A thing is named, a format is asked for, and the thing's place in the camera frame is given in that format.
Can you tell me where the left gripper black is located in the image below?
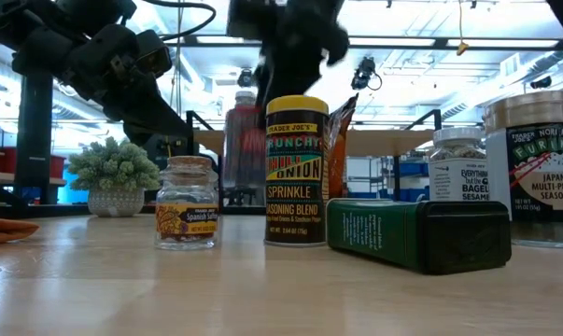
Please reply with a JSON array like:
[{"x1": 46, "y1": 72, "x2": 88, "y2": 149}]
[{"x1": 68, "y1": 25, "x2": 191, "y2": 146}]

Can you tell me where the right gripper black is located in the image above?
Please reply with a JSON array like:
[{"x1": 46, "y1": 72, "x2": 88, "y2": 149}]
[{"x1": 227, "y1": 0, "x2": 350, "y2": 127}]

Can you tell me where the white-label herb spice jar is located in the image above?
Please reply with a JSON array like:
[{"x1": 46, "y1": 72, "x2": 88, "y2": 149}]
[{"x1": 233, "y1": 90, "x2": 257, "y2": 107}]

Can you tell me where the patterned red-lid grinder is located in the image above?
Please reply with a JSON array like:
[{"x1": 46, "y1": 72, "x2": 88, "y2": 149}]
[{"x1": 223, "y1": 103, "x2": 267, "y2": 189}]

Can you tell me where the orange taco seasoning pouch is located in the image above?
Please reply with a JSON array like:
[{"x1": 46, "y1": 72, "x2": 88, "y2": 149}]
[{"x1": 326, "y1": 92, "x2": 359, "y2": 200}]

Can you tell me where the small saffron glass jar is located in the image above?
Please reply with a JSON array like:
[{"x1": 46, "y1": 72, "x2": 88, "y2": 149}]
[{"x1": 153, "y1": 155, "x2": 220, "y2": 251}]

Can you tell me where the yellow-lid crunchy onion can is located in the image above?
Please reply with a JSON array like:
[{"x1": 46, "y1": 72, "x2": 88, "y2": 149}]
[{"x1": 263, "y1": 94, "x2": 331, "y2": 247}]

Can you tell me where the green black pepper tin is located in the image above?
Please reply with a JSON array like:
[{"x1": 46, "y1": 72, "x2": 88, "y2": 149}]
[{"x1": 325, "y1": 198, "x2": 514, "y2": 276}]

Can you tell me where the everything bagel sesame jar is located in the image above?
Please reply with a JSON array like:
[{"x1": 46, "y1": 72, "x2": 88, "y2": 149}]
[{"x1": 428, "y1": 127, "x2": 491, "y2": 203}]

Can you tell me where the furikake seasoning jar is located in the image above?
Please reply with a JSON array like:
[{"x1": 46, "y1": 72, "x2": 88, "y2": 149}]
[{"x1": 481, "y1": 91, "x2": 563, "y2": 249}]

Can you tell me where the wooden shelf with black legs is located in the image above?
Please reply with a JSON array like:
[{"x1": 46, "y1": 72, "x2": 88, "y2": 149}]
[{"x1": 186, "y1": 108, "x2": 443, "y2": 206}]

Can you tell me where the green plant in white pot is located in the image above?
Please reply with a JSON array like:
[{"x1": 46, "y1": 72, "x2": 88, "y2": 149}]
[{"x1": 67, "y1": 137, "x2": 160, "y2": 218}]

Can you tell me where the blue panel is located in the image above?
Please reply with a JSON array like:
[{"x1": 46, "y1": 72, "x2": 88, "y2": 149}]
[{"x1": 56, "y1": 170, "x2": 90, "y2": 205}]

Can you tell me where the red storage bin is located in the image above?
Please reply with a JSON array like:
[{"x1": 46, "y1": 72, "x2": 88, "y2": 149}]
[{"x1": 0, "y1": 147, "x2": 66, "y2": 179}]

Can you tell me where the blue storage bin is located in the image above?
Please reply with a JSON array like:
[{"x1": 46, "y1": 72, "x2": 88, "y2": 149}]
[{"x1": 399, "y1": 161, "x2": 430, "y2": 177}]

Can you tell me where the black overhead light bar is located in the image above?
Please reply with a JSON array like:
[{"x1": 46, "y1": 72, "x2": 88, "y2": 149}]
[{"x1": 168, "y1": 33, "x2": 563, "y2": 51}]

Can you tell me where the orange cloth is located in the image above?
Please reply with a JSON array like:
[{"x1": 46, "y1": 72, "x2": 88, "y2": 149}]
[{"x1": 0, "y1": 218, "x2": 41, "y2": 247}]

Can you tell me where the black ceiling camera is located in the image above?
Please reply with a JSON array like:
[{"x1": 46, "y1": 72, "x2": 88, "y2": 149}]
[{"x1": 236, "y1": 67, "x2": 257, "y2": 89}]

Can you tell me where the thin hanging cable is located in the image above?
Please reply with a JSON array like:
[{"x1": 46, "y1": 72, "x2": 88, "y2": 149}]
[{"x1": 168, "y1": 0, "x2": 187, "y2": 111}]

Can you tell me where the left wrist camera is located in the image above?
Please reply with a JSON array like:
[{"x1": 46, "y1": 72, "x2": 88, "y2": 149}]
[{"x1": 135, "y1": 30, "x2": 174, "y2": 78}]

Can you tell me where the black camera with cable loop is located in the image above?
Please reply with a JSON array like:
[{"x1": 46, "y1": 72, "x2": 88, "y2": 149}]
[{"x1": 349, "y1": 55, "x2": 384, "y2": 92}]

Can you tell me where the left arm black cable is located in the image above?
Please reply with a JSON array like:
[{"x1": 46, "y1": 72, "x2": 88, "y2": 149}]
[{"x1": 121, "y1": 0, "x2": 217, "y2": 43}]

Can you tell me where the black upright post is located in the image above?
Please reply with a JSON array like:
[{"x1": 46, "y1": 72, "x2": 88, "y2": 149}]
[{"x1": 17, "y1": 74, "x2": 53, "y2": 206}]

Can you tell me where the yellow hanging cord tag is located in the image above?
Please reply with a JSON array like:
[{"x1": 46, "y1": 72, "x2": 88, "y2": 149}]
[{"x1": 456, "y1": 0, "x2": 472, "y2": 57}]

